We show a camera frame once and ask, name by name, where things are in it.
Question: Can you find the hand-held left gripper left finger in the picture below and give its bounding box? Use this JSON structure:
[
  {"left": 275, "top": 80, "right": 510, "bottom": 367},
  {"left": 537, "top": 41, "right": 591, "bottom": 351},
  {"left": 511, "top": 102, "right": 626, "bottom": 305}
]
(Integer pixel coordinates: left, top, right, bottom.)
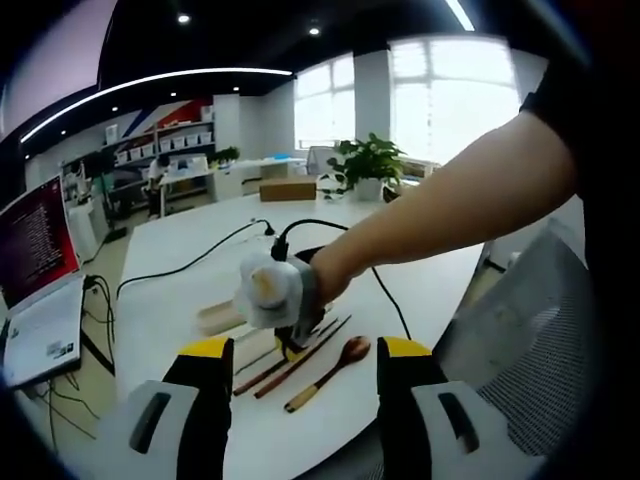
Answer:
[{"left": 97, "top": 335, "right": 236, "bottom": 480}]

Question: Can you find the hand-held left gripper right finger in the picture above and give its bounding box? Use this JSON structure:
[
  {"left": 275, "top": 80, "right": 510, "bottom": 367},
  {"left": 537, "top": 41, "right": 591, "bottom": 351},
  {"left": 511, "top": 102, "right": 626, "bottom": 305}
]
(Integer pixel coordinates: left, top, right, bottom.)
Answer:
[{"left": 375, "top": 335, "right": 546, "bottom": 480}]

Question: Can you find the wooden spoon utensil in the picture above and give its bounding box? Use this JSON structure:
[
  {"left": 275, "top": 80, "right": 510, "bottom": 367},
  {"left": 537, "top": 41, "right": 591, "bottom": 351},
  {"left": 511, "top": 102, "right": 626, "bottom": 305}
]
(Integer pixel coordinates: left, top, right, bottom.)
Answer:
[{"left": 283, "top": 335, "right": 372, "bottom": 414}]

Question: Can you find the beige cutlery case base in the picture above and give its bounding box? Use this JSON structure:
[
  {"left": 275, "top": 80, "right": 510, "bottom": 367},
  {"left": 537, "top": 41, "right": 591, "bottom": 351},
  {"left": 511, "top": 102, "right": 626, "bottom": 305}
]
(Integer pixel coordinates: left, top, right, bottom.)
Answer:
[{"left": 197, "top": 299, "right": 251, "bottom": 337}]

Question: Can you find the person's right hand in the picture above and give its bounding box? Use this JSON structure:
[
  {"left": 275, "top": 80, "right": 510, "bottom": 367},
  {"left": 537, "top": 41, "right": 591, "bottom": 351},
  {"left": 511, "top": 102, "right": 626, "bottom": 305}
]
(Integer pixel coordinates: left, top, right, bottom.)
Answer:
[{"left": 308, "top": 247, "right": 354, "bottom": 307}]

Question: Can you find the cardboard box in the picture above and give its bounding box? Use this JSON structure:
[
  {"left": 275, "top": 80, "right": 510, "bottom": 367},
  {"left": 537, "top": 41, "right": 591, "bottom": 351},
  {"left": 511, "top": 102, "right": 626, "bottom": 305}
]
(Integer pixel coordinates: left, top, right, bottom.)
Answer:
[{"left": 258, "top": 177, "right": 319, "bottom": 202}]

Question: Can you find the grey mesh office chair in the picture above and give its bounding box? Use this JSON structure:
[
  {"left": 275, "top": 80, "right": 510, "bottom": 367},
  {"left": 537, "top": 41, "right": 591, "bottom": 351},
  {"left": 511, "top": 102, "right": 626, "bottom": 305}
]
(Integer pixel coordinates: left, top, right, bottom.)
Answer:
[{"left": 434, "top": 219, "right": 596, "bottom": 456}]

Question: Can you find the small green plant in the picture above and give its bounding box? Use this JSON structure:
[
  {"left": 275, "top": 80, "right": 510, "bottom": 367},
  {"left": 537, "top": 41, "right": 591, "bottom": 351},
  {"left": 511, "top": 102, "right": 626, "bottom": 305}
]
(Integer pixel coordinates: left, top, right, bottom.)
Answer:
[{"left": 207, "top": 146, "right": 241, "bottom": 166}]

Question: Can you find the green potted plant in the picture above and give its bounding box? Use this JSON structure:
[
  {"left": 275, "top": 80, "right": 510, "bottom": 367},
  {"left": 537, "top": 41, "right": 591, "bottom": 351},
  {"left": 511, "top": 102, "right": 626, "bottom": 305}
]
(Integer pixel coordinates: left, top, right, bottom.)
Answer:
[{"left": 319, "top": 132, "right": 409, "bottom": 202}]

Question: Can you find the shelf of white bins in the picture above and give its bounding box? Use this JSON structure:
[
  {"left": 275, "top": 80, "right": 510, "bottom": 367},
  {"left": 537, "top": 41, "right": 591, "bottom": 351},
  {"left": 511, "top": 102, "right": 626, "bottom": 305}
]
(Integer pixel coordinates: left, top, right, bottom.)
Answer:
[{"left": 102, "top": 117, "right": 217, "bottom": 169}]

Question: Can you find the white cabinet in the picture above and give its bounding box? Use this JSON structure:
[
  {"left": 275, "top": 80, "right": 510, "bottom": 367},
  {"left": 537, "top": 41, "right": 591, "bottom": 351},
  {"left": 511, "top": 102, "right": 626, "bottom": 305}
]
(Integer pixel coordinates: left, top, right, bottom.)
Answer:
[{"left": 67, "top": 199, "right": 99, "bottom": 261}]

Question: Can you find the white laptop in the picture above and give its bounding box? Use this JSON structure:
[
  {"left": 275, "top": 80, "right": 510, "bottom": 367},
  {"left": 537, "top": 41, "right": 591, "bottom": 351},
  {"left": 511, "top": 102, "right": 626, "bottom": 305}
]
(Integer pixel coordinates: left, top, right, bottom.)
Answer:
[{"left": 0, "top": 174, "right": 86, "bottom": 391}]

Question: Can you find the curved ceiling light strip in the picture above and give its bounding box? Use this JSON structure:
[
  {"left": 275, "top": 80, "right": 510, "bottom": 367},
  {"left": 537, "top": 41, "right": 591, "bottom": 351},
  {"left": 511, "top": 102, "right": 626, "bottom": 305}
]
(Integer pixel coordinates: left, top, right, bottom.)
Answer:
[{"left": 19, "top": 67, "right": 294, "bottom": 144}]

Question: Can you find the person's black shirt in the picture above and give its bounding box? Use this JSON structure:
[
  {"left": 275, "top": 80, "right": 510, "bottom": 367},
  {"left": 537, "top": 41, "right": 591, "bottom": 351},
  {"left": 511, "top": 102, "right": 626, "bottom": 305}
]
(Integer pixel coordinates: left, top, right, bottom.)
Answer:
[{"left": 518, "top": 29, "right": 616, "bottom": 281}]

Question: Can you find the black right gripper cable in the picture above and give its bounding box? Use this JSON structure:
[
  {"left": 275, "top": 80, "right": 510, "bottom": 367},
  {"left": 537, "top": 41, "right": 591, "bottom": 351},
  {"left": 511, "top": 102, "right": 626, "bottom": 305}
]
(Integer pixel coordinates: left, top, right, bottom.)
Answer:
[{"left": 271, "top": 218, "right": 414, "bottom": 342}]

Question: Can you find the tangle of black cables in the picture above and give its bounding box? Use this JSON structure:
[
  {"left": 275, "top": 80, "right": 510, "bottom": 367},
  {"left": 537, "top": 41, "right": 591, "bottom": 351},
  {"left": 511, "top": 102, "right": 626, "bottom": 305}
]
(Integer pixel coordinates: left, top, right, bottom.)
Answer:
[{"left": 29, "top": 274, "right": 117, "bottom": 441}]

